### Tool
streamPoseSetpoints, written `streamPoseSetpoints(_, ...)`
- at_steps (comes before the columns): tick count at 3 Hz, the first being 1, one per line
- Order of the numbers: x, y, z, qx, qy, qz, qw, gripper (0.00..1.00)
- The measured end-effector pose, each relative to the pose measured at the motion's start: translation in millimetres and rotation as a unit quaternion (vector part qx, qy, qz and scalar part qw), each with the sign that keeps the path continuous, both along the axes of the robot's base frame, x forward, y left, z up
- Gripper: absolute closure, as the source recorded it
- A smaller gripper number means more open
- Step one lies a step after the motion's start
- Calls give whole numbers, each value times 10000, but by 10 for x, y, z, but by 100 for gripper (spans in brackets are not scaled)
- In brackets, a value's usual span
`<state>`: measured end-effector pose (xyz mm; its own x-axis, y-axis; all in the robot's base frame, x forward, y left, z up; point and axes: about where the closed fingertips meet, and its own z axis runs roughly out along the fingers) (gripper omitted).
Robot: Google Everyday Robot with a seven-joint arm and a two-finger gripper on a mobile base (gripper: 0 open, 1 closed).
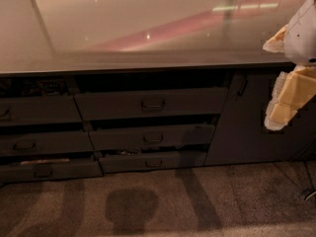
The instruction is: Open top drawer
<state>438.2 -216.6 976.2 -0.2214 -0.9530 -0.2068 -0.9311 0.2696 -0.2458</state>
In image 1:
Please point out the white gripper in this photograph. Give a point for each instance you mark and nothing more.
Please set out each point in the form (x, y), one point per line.
(302, 39)

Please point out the grey drawer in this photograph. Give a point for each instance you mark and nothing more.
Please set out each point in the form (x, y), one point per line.
(45, 143)
(126, 161)
(147, 104)
(46, 170)
(152, 136)
(38, 110)

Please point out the dark items in left drawer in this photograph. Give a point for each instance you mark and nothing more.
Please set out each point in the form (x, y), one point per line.
(10, 88)

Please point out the grey cabinet door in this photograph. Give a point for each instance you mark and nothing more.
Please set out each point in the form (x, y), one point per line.
(241, 136)

